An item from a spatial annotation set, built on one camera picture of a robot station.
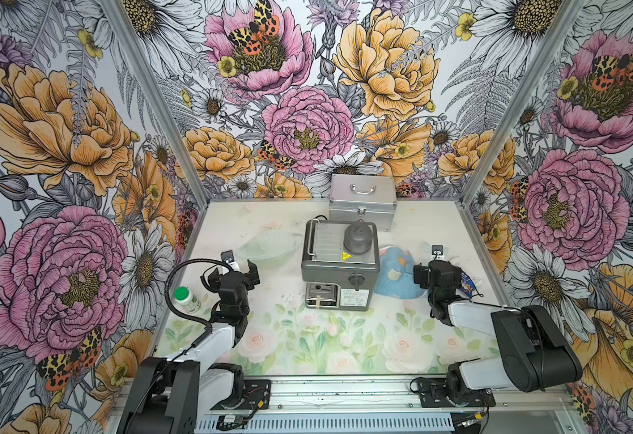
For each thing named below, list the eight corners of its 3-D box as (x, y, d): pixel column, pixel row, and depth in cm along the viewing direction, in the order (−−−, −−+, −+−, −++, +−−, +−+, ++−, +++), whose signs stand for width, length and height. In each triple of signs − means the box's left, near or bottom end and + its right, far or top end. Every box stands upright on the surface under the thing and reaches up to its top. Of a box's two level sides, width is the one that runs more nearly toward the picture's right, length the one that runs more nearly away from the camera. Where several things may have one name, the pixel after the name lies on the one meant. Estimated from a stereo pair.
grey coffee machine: (302, 308, 92) (294, 253, 67) (314, 271, 101) (311, 210, 77) (363, 323, 88) (378, 271, 64) (369, 283, 98) (385, 224, 74)
